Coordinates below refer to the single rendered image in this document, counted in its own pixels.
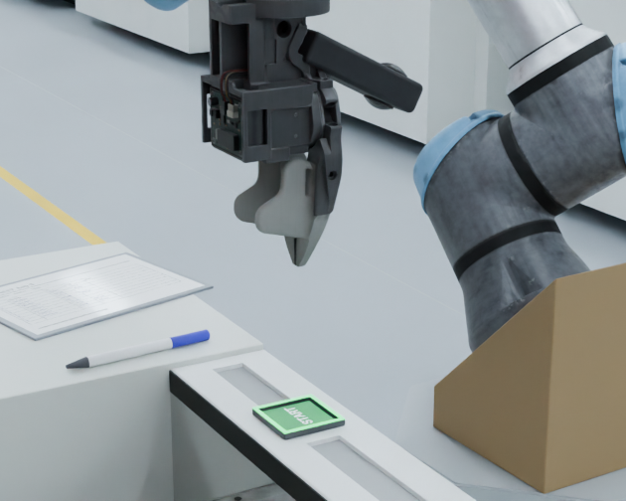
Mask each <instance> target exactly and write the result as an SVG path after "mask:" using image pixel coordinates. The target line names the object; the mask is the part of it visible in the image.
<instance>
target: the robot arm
mask: <svg viewBox="0 0 626 501"><path fill-rule="evenodd" d="M467 1H468V2H469V4H470V6H471V7H472V9H473V11H474V12H475V14H476V16H477V17H478V19H479V21H480V22H481V24H482V26H483V27H484V29H485V31H486V32H487V34H488V36H489V37H490V39H491V41H492V42H493V44H494V45H495V47H496V49H497V50H498V52H499V54H500V55H501V57H502V59H503V60H504V62H505V64H506V65H507V67H508V69H509V70H510V78H509V82H508V85H507V89H506V95H507V96H508V98H509V100H510V101H511V103H512V105H513V106H514V108H515V109H514V110H513V111H511V112H509V113H508V114H506V115H504V114H502V113H501V112H499V111H497V110H494V109H484V110H479V111H476V112H473V113H472V114H471V115H470V116H469V117H467V116H463V117H461V118H459V119H457V120H456V121H454V122H452V123H451V124H449V125H448V126H446V127H445V128H443V129H442V130H441V131H440V132H438V133H437V134H436V135H435V136H434V137H433V138H432V139H431V140H430V141H429V142H428V143H427V144H426V145H425V146H424V147H423V149H422V150H421V152H420V153H419V155H418V156H417V159H416V162H415V164H414V167H413V181H414V184H415V187H416V189H417V192H418V194H419V197H420V199H421V207H422V209H423V211H424V213H425V214H426V215H427V216H428V217H429V220H430V222H431V223H432V225H433V227H434V229H435V232H436V234H437V236H438V238H439V240H440V243H441V245H442V247H443V249H444V251H445V253H446V256H447V258H448V260H449V262H450V264H451V266H452V269H453V271H454V273H455V275H456V277H457V280H458V282H459V284H460V286H461V288H462V292H463V298H464V307H465V316H466V325H467V333H468V343H469V347H470V350H471V352H472V353H473V352H474V351H475V350H476V349H477V348H478V347H479V346H480V345H482V344H483V343H484V342H485V341H486V340H487V339H488V338H490V337H491V336H492V335H493V334H494V333H495V332H496V331H498V330H499V329H500V328H501V327H502V326H503V325H504V324H505V323H507V322H508V321H509V320H510V319H511V318H512V317H513V316H515V315H516V314H517V313H518V312H519V311H520V310H521V309H523V308H524V307H525V306H526V305H527V304H528V303H529V302H530V301H532V300H533V299H534V298H535V297H536V296H537V295H538V294H540V293H541V292H542V291H543V290H544V289H545V288H546V287H548V286H549V285H550V284H551V283H552V282H553V281H554V280H555V279H557V278H560V277H565V276H569V275H573V274H578V273H582V272H586V271H590V269H589V267H588V266H587V265H586V264H585V262H584V261H583V260H582V259H581V258H580V257H579V256H578V255H577V254H576V252H575V251H574V250H573V249H572V248H571V247H570V246H569V245H568V244H567V243H566V241H565V239H564V237H563V235H562V233H561V231H560V229H559V227H558V225H557V223H556V221H555V219H554V218H555V217H556V216H558V215H559V214H561V213H563V212H565V211H566V210H568V209H570V208H572V207H573V206H575V205H577V204H579V203H580V202H582V201H584V200H586V199H588V198H589V197H591V196H593V195H595V194H596V193H598V192H600V191H602V190H603V189H605V188H607V187H609V186H610V185H612V184H614V183H616V182H617V181H619V180H621V179H623V178H624V177H626V43H622V44H621V43H618V44H617V45H615V47H614V45H613V43H612V42H611V40H610V38H609V37H608V35H607V34H606V32H603V31H599V30H595V29H590V28H587V27H585V26H584V25H583V24H582V23H581V21H580V19H579V18H578V16H577V14H576V13H575V11H574V9H573V8H572V6H571V4H570V3H569V1H568V0H467ZM329 11H330V0H209V29H210V71H211V74H210V75H202V76H201V104H202V142H203V143H207V142H212V146H213V147H215V148H217V149H219V150H221V151H223V152H225V153H227V154H228V155H230V156H232V157H234V158H236V159H238V160H240V161H242V162H243V163H250V162H257V161H258V174H257V179H256V181H255V183H254V184H253V185H252V186H250V187H249V188H247V189H246V190H244V191H243V192H241V193H240V194H239V195H237V196H236V198H235V202H234V212H235V216H236V217H237V218H238V219H239V220H240V221H242V222H246V223H253V224H255V226H256V228H257V229H258V230H259V231H260V232H261V233H264V234H269V235H278V236H284V238H285V242H286V246H287V249H288V252H289V255H290V258H291V261H292V263H293V264H294V265H296V266H298V267H299V266H303V265H305V264H306V263H307V261H308V260H309V258H310V256H311V254H312V252H313V251H314V249H315V248H316V246H317V244H318V242H319V240H320V238H321V236H322V234H323V232H324V230H325V227H326V225H327V223H328V220H329V216H330V214H331V213H332V212H333V210H334V206H335V202H336V198H337V194H338V190H339V187H340V182H341V177H342V167H343V153H342V142H341V134H342V125H341V112H340V104H339V98H338V94H337V92H336V90H335V88H334V87H333V81H335V82H337V83H339V84H342V85H344V86H346V87H348V88H350V89H352V90H354V91H356V92H358V93H360V94H362V95H363V96H364V98H365V99H366V101H367V102H368V103H369V104H370V105H371V106H373V107H375V108H377V109H381V110H389V109H394V108H396V109H399V110H402V111H405V112H408V113H410V112H413V111H414V109H415V107H416V105H417V103H418V100H419V98H420V96H421V93H422V90H423V87H422V85H421V84H420V83H418V82H416V81H414V80H412V79H410V78H408V77H407V75H406V74H405V72H404V71H403V70H402V69H401V68H400V67H398V66H397V65H394V64H391V63H379V62H377V61H375V60H373V59H371V58H369V57H367V56H365V55H363V54H361V53H359V52H357V51H355V50H353V49H351V48H349V47H347V46H345V45H343V44H341V43H339V42H337V41H335V40H333V39H331V38H330V37H328V36H326V35H324V34H322V33H320V32H317V31H314V30H310V29H307V25H306V17H312V16H318V15H323V14H326V13H328V12H329ZM207 94H210V97H209V98H208V105H209V106H210V107H211V108H210V116H211V127H208V107H207ZM306 152H308V157H306V155H305V154H304V153H306Z"/></svg>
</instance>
